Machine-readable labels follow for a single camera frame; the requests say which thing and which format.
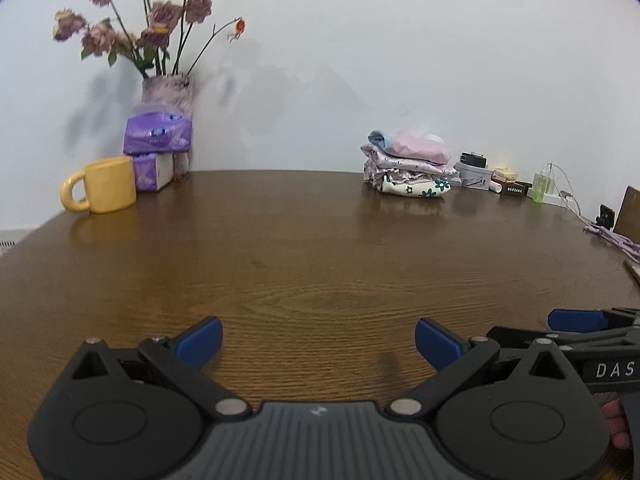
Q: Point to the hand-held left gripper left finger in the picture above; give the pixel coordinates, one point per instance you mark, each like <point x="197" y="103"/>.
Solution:
<point x="202" y="342"/>

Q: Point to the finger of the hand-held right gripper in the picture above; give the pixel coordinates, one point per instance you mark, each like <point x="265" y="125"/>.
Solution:
<point x="575" y="321"/>
<point x="590" y="342"/>

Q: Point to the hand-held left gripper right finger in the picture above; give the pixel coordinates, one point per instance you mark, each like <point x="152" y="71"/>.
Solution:
<point x="437" y="342"/>

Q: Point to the pink blue mesh vest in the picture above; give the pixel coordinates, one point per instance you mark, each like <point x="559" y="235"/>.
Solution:
<point x="420" y="147"/>

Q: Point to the person's right hand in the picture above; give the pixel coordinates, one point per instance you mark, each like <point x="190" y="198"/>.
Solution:
<point x="615" y="425"/>

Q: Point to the black phone clip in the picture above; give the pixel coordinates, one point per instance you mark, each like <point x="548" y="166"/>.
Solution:
<point x="606" y="216"/>

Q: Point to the wooden chair backrest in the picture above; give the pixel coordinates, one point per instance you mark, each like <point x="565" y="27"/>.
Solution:
<point x="629" y="215"/>

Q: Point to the green bottle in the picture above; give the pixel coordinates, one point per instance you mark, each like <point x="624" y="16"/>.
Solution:
<point x="540" y="190"/>

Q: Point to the dark labelled box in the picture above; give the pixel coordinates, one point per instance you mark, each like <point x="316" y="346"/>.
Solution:
<point x="515" y="189"/>

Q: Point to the white tube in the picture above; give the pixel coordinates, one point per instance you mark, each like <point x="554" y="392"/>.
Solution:
<point x="496" y="186"/>

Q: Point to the lilac tin box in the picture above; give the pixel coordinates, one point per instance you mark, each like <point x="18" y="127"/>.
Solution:
<point x="472" y="177"/>

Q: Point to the lilac ruffled folded cloth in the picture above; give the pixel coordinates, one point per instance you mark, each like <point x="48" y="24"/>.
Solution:
<point x="400" y="176"/>

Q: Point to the purple tissue pack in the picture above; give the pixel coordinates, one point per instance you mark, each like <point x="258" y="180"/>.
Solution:
<point x="157" y="132"/>
<point x="150" y="172"/>

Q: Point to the pink floral folded cloth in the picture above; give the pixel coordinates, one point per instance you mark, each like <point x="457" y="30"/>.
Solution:
<point x="400" y="164"/>

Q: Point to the yellow mug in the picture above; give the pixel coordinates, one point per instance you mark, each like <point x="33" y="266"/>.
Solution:
<point x="110" y="185"/>

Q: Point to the lilac textured vase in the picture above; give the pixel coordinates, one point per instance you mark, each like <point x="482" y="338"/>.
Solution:
<point x="167" y="92"/>

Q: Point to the dried rose bouquet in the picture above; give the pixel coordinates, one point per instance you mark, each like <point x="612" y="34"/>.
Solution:
<point x="155" y="15"/>

